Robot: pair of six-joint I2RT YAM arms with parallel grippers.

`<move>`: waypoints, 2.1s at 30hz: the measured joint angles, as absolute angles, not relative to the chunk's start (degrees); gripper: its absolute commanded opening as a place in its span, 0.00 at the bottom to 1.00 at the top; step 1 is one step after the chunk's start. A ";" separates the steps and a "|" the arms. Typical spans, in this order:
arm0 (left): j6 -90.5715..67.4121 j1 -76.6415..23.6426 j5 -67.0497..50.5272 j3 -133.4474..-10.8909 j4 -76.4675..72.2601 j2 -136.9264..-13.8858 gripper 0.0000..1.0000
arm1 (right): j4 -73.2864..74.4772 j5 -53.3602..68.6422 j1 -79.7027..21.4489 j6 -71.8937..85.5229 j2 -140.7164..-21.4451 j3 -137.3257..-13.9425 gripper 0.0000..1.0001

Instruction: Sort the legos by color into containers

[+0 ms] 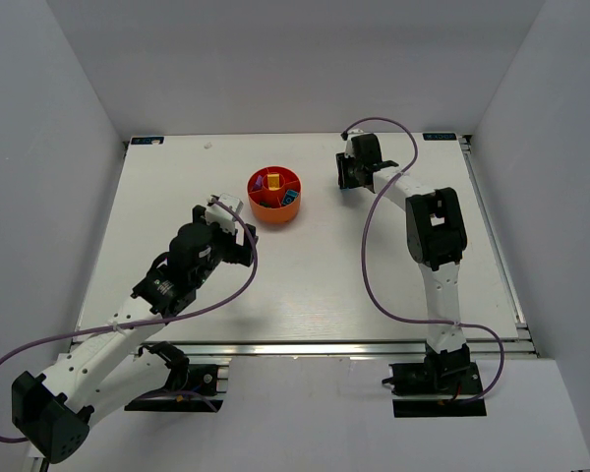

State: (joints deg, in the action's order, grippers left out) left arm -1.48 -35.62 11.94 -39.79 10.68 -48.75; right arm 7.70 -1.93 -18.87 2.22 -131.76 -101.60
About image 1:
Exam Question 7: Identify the purple butterfly lego brick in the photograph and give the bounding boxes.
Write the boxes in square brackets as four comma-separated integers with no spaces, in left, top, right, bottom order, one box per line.
[252,175,264,192]

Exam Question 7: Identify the teal rounded lego brick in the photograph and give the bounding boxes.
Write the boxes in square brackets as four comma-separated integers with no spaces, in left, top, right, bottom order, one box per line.
[281,190,299,207]

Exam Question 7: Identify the yellow 2x3 lego brick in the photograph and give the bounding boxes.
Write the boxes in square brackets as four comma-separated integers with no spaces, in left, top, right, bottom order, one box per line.
[266,173,282,192]

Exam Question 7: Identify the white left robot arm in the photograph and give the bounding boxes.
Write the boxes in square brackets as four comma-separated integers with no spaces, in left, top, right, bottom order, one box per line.
[11,206,258,464]

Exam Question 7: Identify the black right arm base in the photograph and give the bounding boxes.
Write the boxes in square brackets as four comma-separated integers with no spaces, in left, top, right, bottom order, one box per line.
[382,345,487,419]

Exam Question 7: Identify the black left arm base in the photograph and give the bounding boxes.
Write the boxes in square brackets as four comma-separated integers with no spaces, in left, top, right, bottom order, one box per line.
[124,342,228,413]

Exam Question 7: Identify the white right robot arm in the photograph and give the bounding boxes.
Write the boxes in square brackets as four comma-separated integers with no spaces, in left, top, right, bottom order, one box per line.
[336,132,470,383]

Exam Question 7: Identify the orange round divided container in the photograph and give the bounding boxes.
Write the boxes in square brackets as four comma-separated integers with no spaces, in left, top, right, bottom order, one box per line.
[247,166,302,225]

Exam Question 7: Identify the blue label top right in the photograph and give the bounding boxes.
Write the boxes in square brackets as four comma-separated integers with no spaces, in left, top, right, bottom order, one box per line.
[422,133,457,142]

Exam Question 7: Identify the blue label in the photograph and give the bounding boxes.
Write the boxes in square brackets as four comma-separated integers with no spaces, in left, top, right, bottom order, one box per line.
[422,133,457,142]
[130,136,164,146]

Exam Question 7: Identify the blue label top left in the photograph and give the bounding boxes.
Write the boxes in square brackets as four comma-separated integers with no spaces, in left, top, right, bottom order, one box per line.
[130,136,164,146]

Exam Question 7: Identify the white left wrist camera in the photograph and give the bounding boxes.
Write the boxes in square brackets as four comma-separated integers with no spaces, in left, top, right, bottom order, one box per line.
[205,194,243,235]

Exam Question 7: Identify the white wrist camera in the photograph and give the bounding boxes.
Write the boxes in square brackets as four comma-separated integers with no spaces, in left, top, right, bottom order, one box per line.
[205,194,243,235]
[340,128,366,142]

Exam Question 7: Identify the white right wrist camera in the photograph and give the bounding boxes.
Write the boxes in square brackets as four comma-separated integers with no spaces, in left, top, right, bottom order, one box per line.
[340,128,366,142]

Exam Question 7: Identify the aluminium front table rail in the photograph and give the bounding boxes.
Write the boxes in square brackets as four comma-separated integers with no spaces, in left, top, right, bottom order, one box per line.
[71,338,540,359]

